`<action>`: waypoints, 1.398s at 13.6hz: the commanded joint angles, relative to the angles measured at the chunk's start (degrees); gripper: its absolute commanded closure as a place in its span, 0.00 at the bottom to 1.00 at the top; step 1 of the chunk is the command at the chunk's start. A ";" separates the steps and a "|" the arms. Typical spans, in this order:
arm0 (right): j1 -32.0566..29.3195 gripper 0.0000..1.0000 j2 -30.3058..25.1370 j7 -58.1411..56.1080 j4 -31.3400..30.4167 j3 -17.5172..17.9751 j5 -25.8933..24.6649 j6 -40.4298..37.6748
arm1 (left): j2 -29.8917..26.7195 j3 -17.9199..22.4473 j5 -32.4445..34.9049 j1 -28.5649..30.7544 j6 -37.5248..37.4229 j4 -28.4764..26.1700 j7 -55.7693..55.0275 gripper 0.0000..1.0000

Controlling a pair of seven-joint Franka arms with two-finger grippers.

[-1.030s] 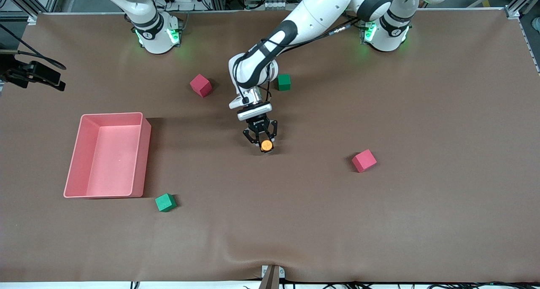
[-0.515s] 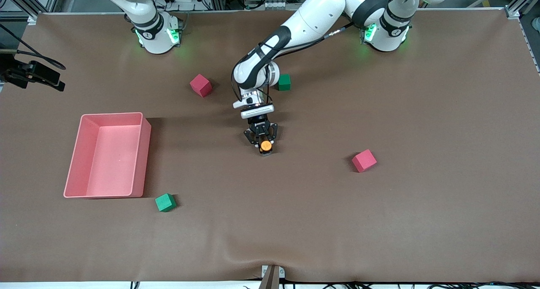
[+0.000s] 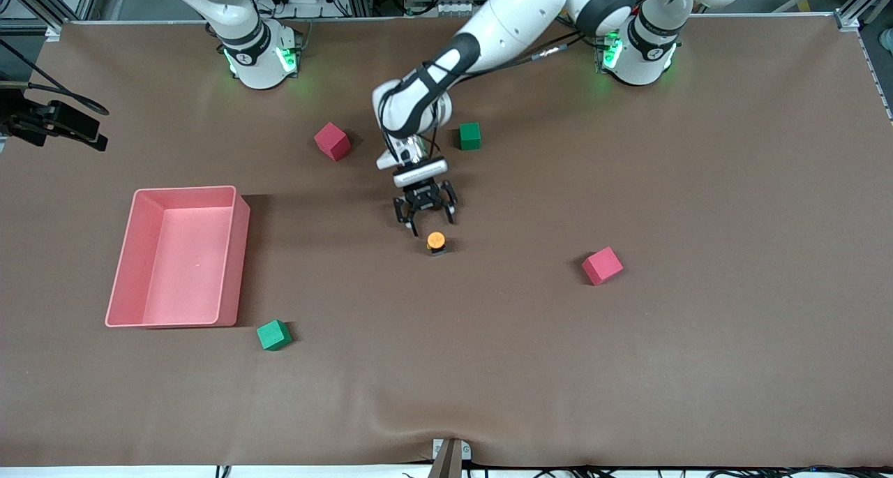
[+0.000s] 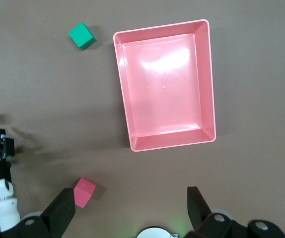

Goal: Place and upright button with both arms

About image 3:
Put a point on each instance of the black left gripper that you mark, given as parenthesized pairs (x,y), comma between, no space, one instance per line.
(424,197)

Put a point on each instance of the yellow push button switch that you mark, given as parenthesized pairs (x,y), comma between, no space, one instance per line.
(436,241)

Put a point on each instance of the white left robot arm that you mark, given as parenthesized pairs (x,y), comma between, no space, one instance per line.
(516,17)

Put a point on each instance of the green cube block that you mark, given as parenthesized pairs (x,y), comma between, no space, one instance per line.
(469,136)
(273,335)

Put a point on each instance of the pink cube block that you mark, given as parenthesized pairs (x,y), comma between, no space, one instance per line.
(601,265)
(332,141)

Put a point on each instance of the brown table cover sheet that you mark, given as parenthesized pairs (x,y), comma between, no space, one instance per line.
(558,359)

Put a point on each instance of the pink plastic tray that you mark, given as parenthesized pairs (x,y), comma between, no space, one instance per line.
(181,255)

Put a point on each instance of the grey table edge bracket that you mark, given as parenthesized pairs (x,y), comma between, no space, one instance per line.
(450,460)

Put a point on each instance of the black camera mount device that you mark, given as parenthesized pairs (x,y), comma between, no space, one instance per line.
(63,118)

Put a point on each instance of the aluminium frame profile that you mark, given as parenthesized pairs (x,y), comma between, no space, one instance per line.
(854,10)
(42,3)

